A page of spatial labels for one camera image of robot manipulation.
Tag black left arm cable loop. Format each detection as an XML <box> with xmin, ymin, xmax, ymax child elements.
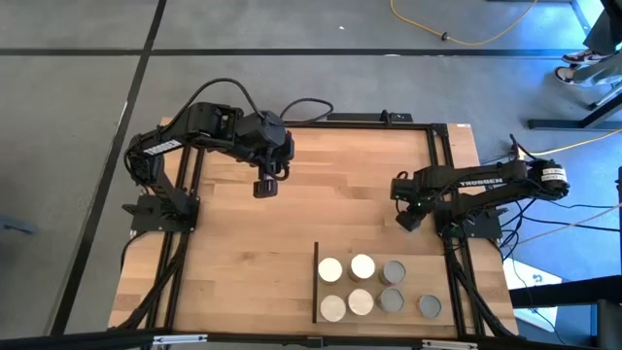
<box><xmin>174</xmin><ymin>77</ymin><xmax>266</xmax><ymax>123</ymax></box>
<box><xmin>279</xmin><ymin>96</ymin><xmax>335</xmax><ymax>126</ymax></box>

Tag white paper sheet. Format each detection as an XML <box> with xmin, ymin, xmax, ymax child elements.
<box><xmin>502</xmin><ymin>257</ymin><xmax>564</xmax><ymax>333</ymax></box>

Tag beige floor cable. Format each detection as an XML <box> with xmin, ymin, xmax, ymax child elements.
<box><xmin>514</xmin><ymin>203</ymin><xmax>622</xmax><ymax>245</ymax></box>

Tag teal tin can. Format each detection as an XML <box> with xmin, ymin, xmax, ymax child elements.
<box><xmin>378</xmin><ymin>287</ymin><xmax>406</xmax><ymax>314</ymax></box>

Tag black table frame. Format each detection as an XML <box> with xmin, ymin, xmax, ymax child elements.
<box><xmin>145</xmin><ymin>118</ymin><xmax>517</xmax><ymax>339</ymax></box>

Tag red cup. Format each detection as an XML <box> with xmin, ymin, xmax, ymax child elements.
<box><xmin>416</xmin><ymin>294</ymin><xmax>444</xmax><ymax>320</ymax></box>

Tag yellow floor cable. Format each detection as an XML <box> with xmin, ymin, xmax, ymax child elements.
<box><xmin>388</xmin><ymin>0</ymin><xmax>539</xmax><ymax>48</ymax></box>

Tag yellow red fruit tin can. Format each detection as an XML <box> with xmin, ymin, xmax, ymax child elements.
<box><xmin>378</xmin><ymin>260</ymin><xmax>407</xmax><ymax>287</ymax></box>

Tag person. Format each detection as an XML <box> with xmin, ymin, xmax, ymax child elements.
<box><xmin>553</xmin><ymin>0</ymin><xmax>622</xmax><ymax>88</ymax></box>

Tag black table edge bracket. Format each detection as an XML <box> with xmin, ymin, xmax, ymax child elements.
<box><xmin>325</xmin><ymin>109</ymin><xmax>414</xmax><ymax>124</ymax></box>

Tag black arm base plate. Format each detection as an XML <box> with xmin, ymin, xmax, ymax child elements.
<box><xmin>121</xmin><ymin>193</ymin><xmax>200</xmax><ymax>233</ymax></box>
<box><xmin>433</xmin><ymin>208</ymin><xmax>504</xmax><ymax>240</ymax></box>

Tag black rig crossbar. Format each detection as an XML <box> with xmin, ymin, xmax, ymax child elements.
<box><xmin>0</xmin><ymin>329</ymin><xmax>622</xmax><ymax>350</ymax></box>

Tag yellow extension cord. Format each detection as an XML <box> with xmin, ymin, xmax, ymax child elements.
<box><xmin>514</xmin><ymin>126</ymin><xmax>622</xmax><ymax>159</ymax></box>

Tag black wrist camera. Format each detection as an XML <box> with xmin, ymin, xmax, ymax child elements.
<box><xmin>252</xmin><ymin>177</ymin><xmax>280</xmax><ymax>199</ymax></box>
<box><xmin>395</xmin><ymin>211</ymin><xmax>423</xmax><ymax>233</ymax></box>

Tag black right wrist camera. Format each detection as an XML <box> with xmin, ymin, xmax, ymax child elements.
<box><xmin>395</xmin><ymin>211</ymin><xmax>423</xmax><ymax>233</ymax></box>

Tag black floor cable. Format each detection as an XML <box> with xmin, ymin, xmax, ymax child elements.
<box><xmin>500</xmin><ymin>196</ymin><xmax>622</xmax><ymax>234</ymax></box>

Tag apple label tin can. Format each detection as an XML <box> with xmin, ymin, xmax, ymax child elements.
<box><xmin>347</xmin><ymin>288</ymin><xmax>375</xmax><ymax>317</ymax></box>

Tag black floor beam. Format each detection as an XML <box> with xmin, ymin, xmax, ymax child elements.
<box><xmin>508</xmin><ymin>274</ymin><xmax>622</xmax><ymax>310</ymax></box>

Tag black cable bundle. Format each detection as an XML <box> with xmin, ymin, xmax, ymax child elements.
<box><xmin>114</xmin><ymin>231</ymin><xmax>193</xmax><ymax>333</ymax></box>
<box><xmin>444</xmin><ymin>237</ymin><xmax>516</xmax><ymax>339</ymax></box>

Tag black metal stand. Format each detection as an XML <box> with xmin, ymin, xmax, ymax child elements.
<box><xmin>527</xmin><ymin>80</ymin><xmax>622</xmax><ymax>131</ymax></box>

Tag black shelf side frame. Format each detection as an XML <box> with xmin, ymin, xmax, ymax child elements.
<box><xmin>311</xmin><ymin>241</ymin><xmax>319</xmax><ymax>325</ymax></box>

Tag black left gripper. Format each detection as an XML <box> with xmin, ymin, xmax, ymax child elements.
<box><xmin>252</xmin><ymin>116</ymin><xmax>296</xmax><ymax>180</ymax></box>

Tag silver corner bracket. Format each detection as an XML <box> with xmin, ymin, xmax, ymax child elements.
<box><xmin>153</xmin><ymin>333</ymin><xmax>209</xmax><ymax>346</ymax></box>
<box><xmin>421</xmin><ymin>338</ymin><xmax>480</xmax><ymax>350</ymax></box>

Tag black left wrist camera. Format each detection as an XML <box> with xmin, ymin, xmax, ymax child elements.
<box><xmin>252</xmin><ymin>177</ymin><xmax>280</xmax><ymax>199</ymax></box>

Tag mixed fruit label tin can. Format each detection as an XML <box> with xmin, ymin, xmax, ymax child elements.
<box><xmin>347</xmin><ymin>253</ymin><xmax>377</xmax><ymax>283</ymax></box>

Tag person's shoe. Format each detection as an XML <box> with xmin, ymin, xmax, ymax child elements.
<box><xmin>561</xmin><ymin>48</ymin><xmax>614</xmax><ymax>67</ymax></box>
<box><xmin>553</xmin><ymin>65</ymin><xmax>584</xmax><ymax>85</ymax></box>

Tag pears label tin can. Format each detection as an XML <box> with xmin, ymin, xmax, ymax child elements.
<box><xmin>319</xmin><ymin>294</ymin><xmax>348</xmax><ymax>323</ymax></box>
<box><xmin>317</xmin><ymin>257</ymin><xmax>344</xmax><ymax>286</ymax></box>

